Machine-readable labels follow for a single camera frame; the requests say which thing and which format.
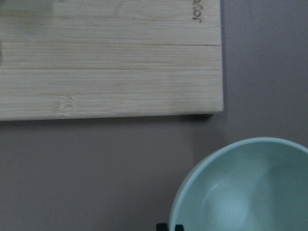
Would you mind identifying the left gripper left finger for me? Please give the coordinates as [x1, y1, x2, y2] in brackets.
[156, 223, 168, 231]

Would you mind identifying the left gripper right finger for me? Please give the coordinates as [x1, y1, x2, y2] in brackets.
[174, 224, 185, 231]

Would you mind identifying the green bowl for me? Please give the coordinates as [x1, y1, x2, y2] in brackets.
[168, 138, 308, 231]

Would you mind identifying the bamboo cutting board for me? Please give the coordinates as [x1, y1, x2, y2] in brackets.
[0, 0, 224, 121]

